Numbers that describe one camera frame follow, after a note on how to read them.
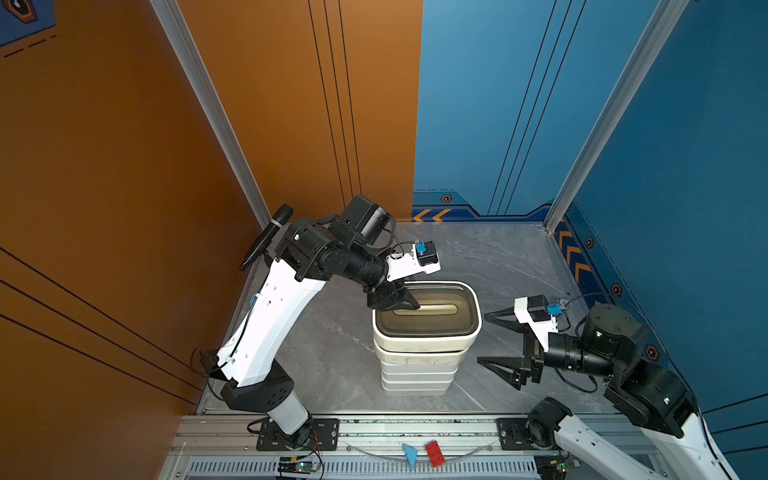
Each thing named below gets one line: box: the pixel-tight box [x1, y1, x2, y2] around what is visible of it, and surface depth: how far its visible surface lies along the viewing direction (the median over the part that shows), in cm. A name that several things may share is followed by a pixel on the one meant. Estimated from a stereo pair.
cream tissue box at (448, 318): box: [372, 281, 483, 352], surface depth 55 cm
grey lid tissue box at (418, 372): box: [380, 360, 459, 381], surface depth 68 cm
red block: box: [425, 441, 446, 468], surface depth 71 cm
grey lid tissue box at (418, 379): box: [381, 370, 458, 386], surface depth 72 cm
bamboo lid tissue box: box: [384, 388, 449, 397], surface depth 81 cm
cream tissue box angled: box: [374, 339, 470, 366], surface depth 58 cm
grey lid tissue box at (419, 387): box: [382, 379, 454, 393], surface depth 77 cm
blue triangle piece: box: [402, 443, 418, 469], surface depth 72 cm
